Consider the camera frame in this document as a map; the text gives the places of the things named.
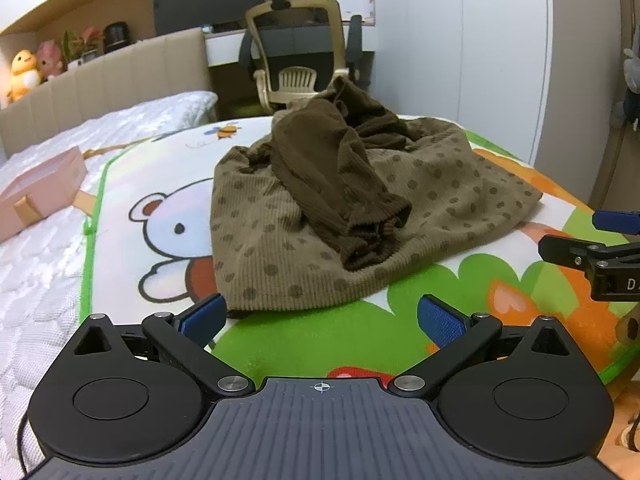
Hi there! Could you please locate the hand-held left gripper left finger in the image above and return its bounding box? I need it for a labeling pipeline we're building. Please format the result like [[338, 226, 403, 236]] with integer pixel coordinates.
[[74, 294, 257, 397]]

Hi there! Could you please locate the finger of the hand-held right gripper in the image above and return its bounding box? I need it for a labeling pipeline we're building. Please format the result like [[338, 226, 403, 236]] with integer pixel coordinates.
[[539, 234, 608, 273], [592, 210, 640, 235]]

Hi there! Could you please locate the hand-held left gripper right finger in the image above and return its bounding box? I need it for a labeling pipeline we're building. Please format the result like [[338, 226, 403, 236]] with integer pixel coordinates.
[[389, 294, 571, 401]]

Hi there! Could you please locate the olive polka dot garment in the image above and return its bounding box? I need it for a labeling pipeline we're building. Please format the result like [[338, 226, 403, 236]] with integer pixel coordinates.
[[211, 116, 545, 320]]

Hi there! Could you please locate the olive polka-dot knit sweater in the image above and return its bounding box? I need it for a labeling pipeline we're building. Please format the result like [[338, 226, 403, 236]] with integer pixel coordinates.
[[270, 76, 426, 272]]

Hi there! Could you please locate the cartoon printed mat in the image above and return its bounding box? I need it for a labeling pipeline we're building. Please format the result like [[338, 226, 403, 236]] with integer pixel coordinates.
[[79, 114, 640, 401]]

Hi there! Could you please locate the grey plush toy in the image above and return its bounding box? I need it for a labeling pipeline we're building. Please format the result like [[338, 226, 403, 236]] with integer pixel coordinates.
[[612, 25, 640, 131]]

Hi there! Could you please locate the white quilted mattress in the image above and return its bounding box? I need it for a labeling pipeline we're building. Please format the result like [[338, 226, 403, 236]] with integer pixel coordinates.
[[0, 91, 219, 466]]

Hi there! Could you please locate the pink gift box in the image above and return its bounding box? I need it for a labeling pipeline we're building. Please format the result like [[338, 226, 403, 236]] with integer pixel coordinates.
[[0, 147, 88, 242]]

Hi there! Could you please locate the beige padded headboard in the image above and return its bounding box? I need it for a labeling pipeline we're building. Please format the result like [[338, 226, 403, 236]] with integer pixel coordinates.
[[0, 27, 217, 161]]

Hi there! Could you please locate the beige office chair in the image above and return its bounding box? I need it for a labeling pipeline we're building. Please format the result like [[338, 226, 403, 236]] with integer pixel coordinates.
[[239, 0, 376, 113]]

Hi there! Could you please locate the pink plush toy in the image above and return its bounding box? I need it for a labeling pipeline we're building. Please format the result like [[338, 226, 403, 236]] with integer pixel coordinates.
[[36, 40, 65, 81]]

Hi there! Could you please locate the yellow duck plush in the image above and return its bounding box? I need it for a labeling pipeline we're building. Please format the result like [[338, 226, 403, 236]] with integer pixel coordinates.
[[5, 49, 45, 103]]

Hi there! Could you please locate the potted plant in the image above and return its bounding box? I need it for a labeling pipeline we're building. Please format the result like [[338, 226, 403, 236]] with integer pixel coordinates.
[[61, 26, 105, 61]]

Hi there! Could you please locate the black monitor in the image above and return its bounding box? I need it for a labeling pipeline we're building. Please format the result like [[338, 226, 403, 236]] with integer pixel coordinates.
[[152, 0, 331, 38]]

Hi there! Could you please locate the black cable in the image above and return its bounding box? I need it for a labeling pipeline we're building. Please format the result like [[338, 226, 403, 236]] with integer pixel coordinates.
[[15, 407, 32, 472]]

